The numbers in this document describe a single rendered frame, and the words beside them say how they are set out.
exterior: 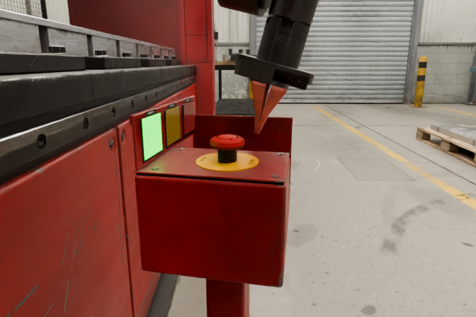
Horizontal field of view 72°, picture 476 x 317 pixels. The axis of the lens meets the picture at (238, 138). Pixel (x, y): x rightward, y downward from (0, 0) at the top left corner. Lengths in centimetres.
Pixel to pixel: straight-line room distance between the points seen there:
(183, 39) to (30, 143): 172
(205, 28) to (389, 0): 612
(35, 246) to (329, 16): 723
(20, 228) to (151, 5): 183
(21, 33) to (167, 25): 150
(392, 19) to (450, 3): 123
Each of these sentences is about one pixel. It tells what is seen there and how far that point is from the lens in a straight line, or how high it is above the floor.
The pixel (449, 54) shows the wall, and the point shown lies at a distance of 844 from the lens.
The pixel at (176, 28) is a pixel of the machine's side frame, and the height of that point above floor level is 109.
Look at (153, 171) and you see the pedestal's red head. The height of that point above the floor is 78.
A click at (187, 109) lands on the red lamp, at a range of 48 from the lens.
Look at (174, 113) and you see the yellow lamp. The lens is 44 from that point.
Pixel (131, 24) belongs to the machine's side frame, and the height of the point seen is 111.
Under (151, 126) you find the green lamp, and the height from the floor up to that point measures 82.
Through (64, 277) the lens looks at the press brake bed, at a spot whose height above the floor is 61.
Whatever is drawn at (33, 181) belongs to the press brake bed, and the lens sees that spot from 45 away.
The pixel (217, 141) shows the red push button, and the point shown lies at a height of 81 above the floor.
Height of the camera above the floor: 89
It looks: 13 degrees down
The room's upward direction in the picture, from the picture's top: straight up
